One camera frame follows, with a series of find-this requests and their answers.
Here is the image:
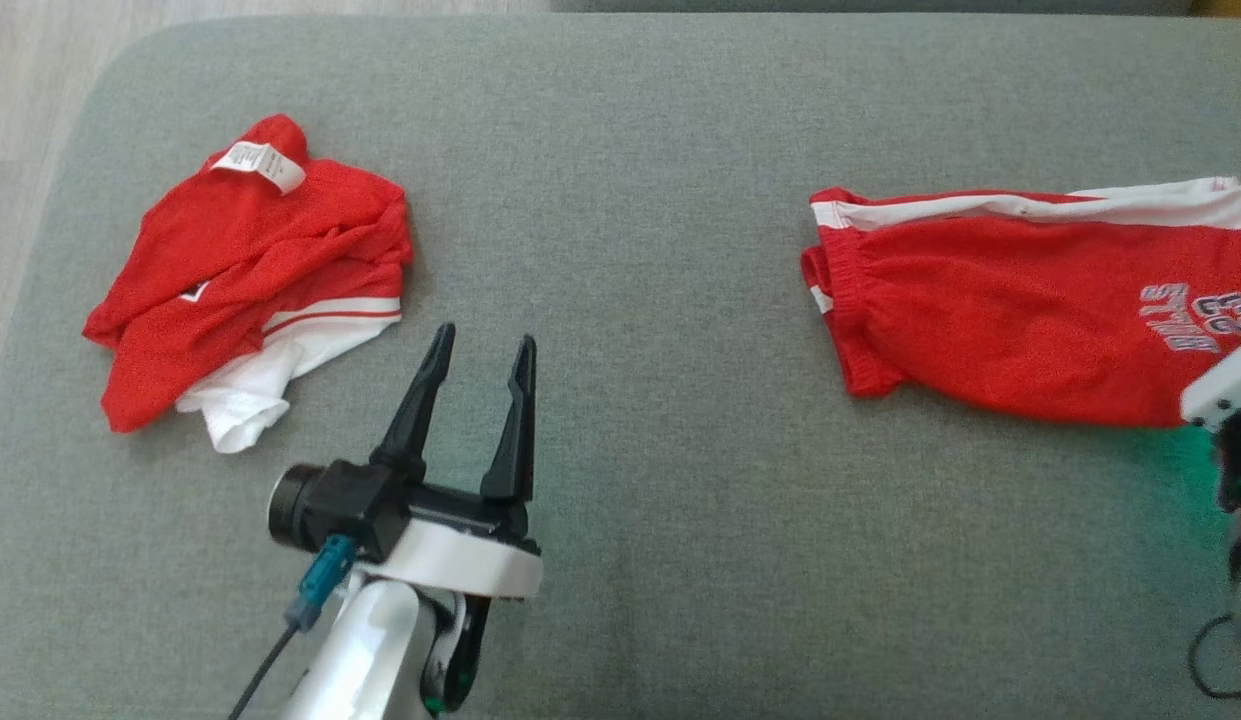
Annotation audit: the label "left cable blue connector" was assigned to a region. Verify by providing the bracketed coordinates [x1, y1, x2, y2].
[227, 535, 359, 720]

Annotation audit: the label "grey fabric sofa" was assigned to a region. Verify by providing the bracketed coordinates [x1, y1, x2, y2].
[0, 12, 1241, 720]

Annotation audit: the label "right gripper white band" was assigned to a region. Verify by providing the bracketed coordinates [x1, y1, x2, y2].
[1180, 340, 1241, 431]

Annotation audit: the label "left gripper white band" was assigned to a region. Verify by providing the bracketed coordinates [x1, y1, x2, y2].
[370, 322, 543, 601]

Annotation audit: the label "red basketball shorts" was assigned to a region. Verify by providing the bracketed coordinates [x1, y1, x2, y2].
[801, 177, 1241, 429]

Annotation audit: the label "red white basketball jersey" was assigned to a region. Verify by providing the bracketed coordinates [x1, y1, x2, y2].
[83, 113, 414, 454]

